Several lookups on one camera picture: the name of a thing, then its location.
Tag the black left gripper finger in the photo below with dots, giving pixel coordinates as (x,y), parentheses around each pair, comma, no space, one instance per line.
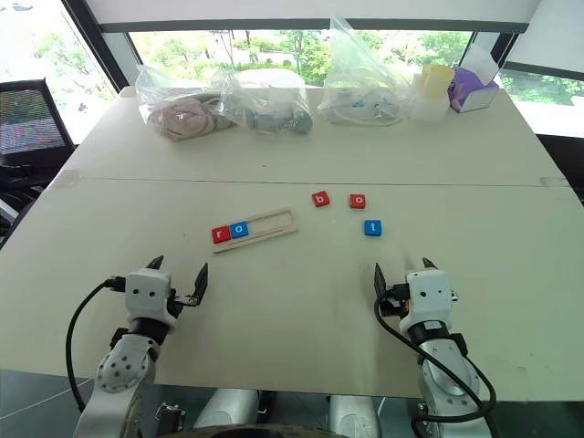
(157,263)
(201,283)

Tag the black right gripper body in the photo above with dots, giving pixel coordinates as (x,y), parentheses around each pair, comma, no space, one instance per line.
(392,305)

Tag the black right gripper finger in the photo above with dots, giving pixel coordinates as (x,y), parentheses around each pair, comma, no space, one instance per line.
(380,283)
(430,264)

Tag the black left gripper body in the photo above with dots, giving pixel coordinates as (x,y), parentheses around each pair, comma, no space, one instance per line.
(179,303)

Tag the red letter tile o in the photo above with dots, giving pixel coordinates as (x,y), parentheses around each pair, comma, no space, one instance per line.
(358,201)

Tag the red letter tile b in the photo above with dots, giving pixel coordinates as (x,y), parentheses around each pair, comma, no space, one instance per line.
(320,200)

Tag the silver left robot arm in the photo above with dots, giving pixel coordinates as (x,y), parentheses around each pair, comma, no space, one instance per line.
(121,365)

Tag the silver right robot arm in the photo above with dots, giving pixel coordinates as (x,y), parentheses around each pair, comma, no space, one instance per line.
(445,374)

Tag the red letter tile r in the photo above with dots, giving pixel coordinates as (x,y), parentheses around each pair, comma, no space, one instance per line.
(221,235)

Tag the blue letter tile t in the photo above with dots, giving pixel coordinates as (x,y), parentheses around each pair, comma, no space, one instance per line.
(372,228)

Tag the blue letter tile o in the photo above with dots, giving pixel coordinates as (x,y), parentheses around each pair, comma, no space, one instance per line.
(239,230)

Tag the wooden letter tile tray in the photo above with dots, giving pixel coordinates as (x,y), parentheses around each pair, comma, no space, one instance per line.
(274,223)

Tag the silver robot leg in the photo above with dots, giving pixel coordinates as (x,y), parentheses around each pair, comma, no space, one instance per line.
(228,408)
(353,415)

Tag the black metal clasp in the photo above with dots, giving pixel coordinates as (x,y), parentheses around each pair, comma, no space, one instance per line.
(169,416)

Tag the clear tape piece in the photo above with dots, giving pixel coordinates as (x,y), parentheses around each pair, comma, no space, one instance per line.
(553,180)
(69,177)

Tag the plastic bag with pink items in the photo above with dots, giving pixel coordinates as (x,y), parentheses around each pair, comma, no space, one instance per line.
(182,114)

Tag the purple and white box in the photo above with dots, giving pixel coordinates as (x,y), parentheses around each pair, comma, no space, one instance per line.
(474,98)

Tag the plastic bag with dark items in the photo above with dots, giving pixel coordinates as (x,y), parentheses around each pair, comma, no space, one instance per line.
(274,118)

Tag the yellow plastic cup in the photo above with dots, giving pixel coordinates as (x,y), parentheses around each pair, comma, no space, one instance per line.
(437,80)

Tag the plastic bag with white items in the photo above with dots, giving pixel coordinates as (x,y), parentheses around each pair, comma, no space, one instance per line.
(360,91)

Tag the black mesh office chair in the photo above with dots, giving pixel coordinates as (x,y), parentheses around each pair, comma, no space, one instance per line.
(27,123)

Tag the translucent white plastic sheet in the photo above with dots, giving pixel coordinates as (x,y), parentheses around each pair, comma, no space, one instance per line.
(481,61)

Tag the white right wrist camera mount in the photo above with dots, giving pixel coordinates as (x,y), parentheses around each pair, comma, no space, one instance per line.
(429,292)

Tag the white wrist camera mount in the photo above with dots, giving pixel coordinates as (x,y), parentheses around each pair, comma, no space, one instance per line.
(429,292)
(148,292)

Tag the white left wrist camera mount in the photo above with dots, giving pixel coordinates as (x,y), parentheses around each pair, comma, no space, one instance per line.
(148,292)

